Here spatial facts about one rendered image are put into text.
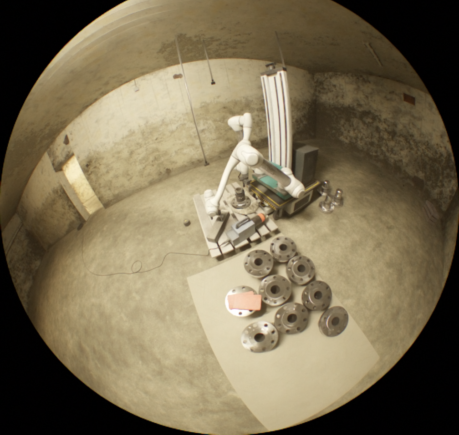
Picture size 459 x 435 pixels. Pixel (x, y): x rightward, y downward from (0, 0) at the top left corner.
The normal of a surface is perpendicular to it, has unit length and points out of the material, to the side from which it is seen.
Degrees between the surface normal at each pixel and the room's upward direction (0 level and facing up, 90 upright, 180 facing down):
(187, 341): 0
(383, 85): 90
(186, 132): 90
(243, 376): 0
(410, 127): 89
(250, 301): 0
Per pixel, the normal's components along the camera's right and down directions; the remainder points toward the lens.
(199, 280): -0.17, -0.75
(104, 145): 0.37, 0.56
